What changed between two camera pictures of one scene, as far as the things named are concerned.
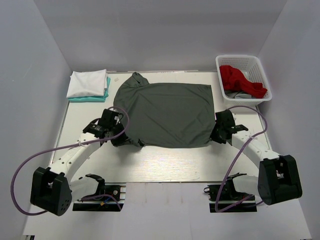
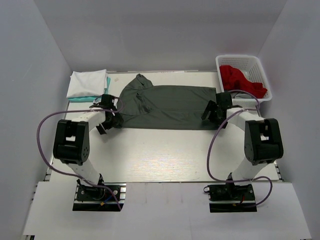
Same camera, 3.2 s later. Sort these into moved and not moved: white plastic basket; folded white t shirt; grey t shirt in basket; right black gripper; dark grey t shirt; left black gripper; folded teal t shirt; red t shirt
Moved: dark grey t shirt; right black gripper; left black gripper
Not moved: grey t shirt in basket; folded teal t shirt; white plastic basket; folded white t shirt; red t shirt
